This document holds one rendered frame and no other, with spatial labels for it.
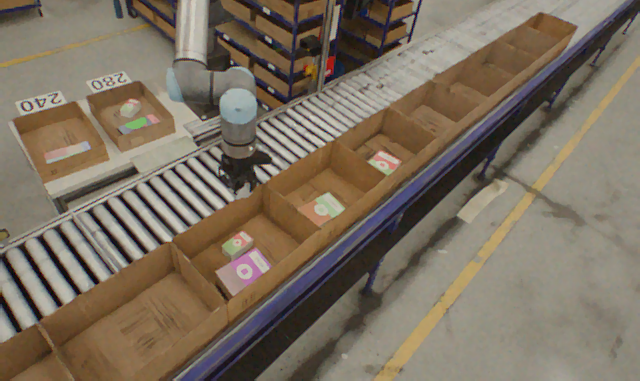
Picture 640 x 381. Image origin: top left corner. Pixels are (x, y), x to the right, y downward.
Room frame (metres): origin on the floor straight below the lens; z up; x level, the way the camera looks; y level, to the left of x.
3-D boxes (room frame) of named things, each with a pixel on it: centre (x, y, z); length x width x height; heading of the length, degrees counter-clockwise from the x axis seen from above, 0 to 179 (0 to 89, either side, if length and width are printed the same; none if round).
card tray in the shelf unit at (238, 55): (3.13, 0.78, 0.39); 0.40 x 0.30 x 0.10; 54
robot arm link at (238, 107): (0.84, 0.23, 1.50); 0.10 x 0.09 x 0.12; 14
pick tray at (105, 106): (1.57, 0.99, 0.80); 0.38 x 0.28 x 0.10; 48
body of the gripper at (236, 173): (0.83, 0.23, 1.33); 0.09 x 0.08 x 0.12; 145
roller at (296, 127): (1.71, 0.08, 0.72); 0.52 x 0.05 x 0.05; 53
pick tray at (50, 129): (1.31, 1.20, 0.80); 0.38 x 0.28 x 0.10; 46
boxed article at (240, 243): (0.84, 0.25, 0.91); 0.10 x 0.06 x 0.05; 145
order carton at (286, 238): (0.80, 0.20, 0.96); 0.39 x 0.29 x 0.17; 143
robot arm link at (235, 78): (0.94, 0.27, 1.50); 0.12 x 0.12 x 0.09; 14
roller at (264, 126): (1.61, 0.16, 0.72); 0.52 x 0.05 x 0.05; 53
